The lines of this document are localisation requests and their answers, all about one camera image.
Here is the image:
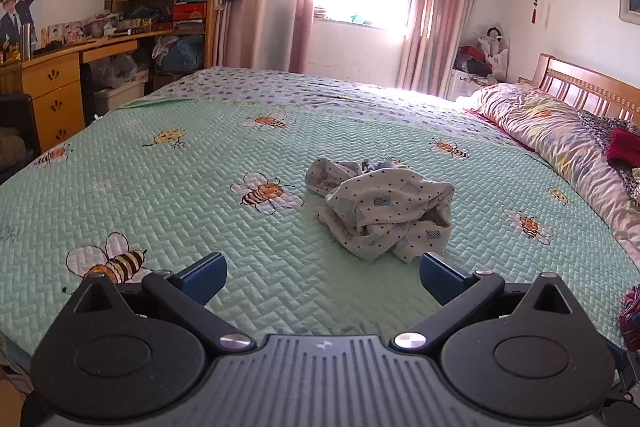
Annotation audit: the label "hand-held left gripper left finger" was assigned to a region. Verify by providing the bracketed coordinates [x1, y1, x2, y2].
[65, 251, 257, 354]

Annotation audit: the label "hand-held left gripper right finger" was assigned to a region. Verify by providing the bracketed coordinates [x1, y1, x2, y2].
[389, 251, 581, 354]

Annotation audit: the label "white printed pants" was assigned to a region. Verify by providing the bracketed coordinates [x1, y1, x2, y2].
[317, 167, 457, 265]

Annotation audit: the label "green bee quilted bedspread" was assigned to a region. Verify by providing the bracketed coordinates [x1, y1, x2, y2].
[0, 66, 640, 358]

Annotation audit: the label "pink floral duvet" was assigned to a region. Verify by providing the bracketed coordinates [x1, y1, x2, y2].
[465, 82, 640, 253]

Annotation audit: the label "white nightstand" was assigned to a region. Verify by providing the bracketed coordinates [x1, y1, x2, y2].
[447, 69, 501, 100]

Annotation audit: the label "white storage bin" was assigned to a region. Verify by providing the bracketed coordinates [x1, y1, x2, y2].
[94, 79, 146, 118]

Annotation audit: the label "dark bag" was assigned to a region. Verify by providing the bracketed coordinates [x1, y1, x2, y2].
[452, 56, 493, 78]

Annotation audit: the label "dark floral cloth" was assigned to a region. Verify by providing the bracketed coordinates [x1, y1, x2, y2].
[577, 109, 640, 202]

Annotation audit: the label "blue bag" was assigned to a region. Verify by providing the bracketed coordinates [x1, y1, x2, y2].
[152, 34, 206, 72]

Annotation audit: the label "dark red garment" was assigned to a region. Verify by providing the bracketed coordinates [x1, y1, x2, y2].
[607, 128, 640, 168]

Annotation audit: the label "brown cushion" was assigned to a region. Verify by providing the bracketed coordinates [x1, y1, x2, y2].
[0, 129, 27, 172]

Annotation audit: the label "white plastic bag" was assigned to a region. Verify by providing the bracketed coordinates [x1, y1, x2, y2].
[477, 24, 510, 80]

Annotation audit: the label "wooden headboard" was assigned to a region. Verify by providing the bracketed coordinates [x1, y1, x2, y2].
[517, 53, 640, 132]

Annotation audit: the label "black chair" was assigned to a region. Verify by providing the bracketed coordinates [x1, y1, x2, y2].
[0, 93, 41, 185]

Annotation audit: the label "wooden desk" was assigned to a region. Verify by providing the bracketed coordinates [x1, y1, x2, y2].
[0, 29, 173, 152]

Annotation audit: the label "red cardboard box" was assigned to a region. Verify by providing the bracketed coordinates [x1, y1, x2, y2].
[172, 3, 207, 25]

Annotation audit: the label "child pilot poster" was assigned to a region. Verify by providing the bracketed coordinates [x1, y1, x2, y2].
[0, 0, 46, 52]

